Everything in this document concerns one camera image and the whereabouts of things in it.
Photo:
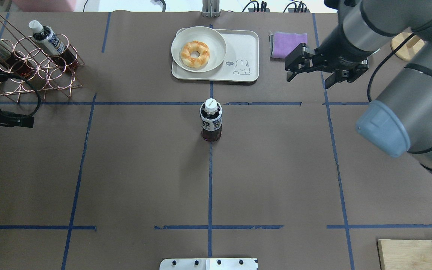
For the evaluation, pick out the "purple folded cloth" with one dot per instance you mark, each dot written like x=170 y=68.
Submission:
x=282 y=43

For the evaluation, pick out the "wooden stand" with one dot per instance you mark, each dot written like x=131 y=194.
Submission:
x=409 y=49

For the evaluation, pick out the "metal base plate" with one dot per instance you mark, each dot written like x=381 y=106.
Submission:
x=209 y=264

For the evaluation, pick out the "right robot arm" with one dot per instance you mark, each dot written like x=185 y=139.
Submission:
x=400 y=119

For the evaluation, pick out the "tea bottle right rack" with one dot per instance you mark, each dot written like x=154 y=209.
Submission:
x=50 y=43

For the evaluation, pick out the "beige serving tray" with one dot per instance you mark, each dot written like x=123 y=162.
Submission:
x=241 y=63

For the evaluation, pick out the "grey metal bracket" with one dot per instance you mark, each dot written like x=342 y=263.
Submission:
x=211 y=8

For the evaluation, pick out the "copper wire bottle rack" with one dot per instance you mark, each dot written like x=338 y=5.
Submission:
x=44 y=75

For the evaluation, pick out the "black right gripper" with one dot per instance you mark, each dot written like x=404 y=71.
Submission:
x=335 y=48

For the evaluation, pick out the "glazed donut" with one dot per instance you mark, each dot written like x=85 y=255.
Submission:
x=195 y=54

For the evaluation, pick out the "wooden cutting board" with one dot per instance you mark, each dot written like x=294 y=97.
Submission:
x=405 y=254

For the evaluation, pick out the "white round plate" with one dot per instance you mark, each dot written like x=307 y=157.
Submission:
x=210 y=37

